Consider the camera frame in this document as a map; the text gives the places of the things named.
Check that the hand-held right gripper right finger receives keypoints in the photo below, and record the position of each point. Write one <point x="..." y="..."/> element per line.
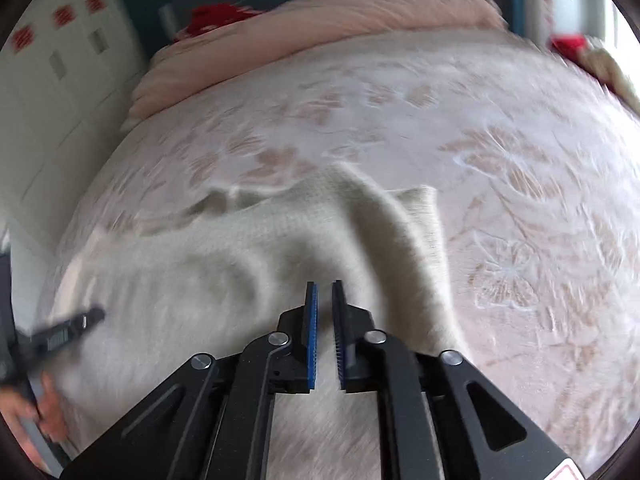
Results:
<point x="339" y="340"/>

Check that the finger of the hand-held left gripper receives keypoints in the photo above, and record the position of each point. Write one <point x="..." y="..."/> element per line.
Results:
<point x="70" y="327"/>

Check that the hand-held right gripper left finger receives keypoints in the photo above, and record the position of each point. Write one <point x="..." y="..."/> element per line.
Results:
<point x="312" y="340"/>

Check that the cream sweater with black hearts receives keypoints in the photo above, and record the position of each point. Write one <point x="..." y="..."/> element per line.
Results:
<point x="200" y="270"/>

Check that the person's left hand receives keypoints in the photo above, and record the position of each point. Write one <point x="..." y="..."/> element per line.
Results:
<point x="50" y="410"/>

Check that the white wardrobe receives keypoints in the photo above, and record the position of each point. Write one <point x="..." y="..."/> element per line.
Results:
<point x="55" y="110"/>

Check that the pink butterfly-print bedspread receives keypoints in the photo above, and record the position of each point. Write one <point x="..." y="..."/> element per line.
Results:
<point x="500" y="185"/>

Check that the pink duvet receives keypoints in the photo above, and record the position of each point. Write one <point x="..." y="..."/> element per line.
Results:
<point x="325" y="25"/>

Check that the red cloth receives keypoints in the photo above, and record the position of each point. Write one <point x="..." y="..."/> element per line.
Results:
<point x="215" y="19"/>

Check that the red plush toy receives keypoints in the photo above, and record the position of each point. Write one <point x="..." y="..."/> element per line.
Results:
<point x="567" y="44"/>

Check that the cream plush toy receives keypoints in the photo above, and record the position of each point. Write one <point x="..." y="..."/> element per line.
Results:
<point x="612" y="72"/>

